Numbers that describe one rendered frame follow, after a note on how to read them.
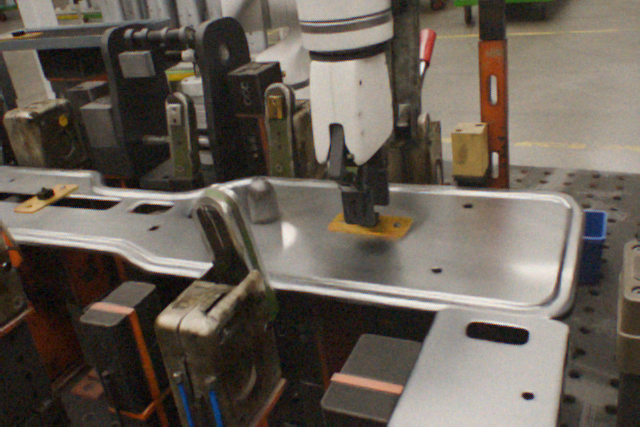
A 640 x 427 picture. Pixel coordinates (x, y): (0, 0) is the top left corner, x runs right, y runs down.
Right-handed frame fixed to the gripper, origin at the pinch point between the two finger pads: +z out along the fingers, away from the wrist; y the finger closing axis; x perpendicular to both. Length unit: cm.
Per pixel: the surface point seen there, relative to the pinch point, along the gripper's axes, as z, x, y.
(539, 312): 3.6, 18.1, 10.9
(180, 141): -0.4, -32.8, -12.9
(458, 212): 3.3, 8.3, -4.4
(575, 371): 33.6, 19.2, -18.6
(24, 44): -12, -73, -27
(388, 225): 3.0, 2.2, 0.1
